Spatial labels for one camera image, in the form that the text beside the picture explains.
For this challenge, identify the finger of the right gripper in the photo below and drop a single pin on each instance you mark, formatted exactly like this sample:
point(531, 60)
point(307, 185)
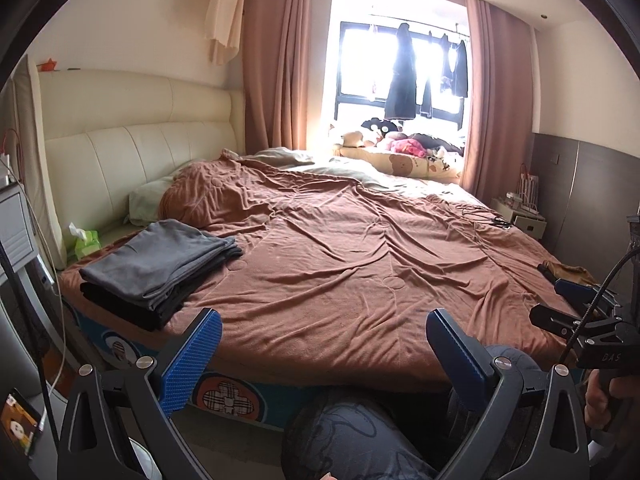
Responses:
point(580, 296)

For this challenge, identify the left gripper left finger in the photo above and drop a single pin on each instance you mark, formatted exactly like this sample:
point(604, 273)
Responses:
point(117, 424)

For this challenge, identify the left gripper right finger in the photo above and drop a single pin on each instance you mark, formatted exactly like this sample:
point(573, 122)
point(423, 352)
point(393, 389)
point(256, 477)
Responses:
point(530, 423)

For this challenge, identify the grey t-shirt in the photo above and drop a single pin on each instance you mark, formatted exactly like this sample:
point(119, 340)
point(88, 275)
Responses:
point(156, 259)

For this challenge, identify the hanging dark clothes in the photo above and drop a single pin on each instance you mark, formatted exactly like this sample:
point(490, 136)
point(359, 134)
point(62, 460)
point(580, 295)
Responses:
point(430, 78)

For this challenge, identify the person's right hand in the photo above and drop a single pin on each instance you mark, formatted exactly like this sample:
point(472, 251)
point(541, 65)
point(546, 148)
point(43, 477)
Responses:
point(597, 413)

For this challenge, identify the smartphone with screen on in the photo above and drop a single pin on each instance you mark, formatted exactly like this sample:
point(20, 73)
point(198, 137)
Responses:
point(20, 422)

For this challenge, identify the white bedside table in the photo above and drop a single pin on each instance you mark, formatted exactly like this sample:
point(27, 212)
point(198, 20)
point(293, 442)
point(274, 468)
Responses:
point(531, 224)

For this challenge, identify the beige green bed sheet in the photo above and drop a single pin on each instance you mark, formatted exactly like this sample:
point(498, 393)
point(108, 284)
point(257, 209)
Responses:
point(364, 172)

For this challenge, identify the green tissue pack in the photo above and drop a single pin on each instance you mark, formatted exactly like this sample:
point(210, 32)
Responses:
point(86, 241)

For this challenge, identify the brown curtain right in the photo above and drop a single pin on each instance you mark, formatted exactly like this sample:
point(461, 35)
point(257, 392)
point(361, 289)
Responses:
point(502, 101)

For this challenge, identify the brown curtain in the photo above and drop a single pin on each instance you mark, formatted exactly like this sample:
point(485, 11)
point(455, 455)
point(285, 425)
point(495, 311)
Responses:
point(502, 101)
point(275, 57)

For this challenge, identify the bear print pillow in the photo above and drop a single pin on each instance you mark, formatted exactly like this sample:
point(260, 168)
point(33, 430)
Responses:
point(437, 165)

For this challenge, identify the person's patterned trouser legs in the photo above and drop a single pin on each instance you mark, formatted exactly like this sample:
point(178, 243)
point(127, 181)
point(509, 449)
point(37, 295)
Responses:
point(368, 434)

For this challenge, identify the green pillow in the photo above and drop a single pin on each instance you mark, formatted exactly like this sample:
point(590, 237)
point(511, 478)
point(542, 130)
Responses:
point(143, 202)

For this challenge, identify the red pink plush toy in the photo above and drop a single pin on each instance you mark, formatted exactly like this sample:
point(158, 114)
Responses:
point(397, 142)

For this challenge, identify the brown bed blanket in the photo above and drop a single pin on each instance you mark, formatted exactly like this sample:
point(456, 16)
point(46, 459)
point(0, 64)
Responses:
point(335, 280)

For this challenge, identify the cream padded headboard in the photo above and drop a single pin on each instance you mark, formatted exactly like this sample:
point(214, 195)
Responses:
point(91, 137)

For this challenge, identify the cream cloth on air conditioner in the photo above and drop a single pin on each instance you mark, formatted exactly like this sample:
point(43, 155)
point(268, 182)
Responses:
point(223, 27)

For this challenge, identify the brown curtain left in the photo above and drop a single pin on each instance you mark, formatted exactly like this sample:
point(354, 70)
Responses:
point(275, 57)

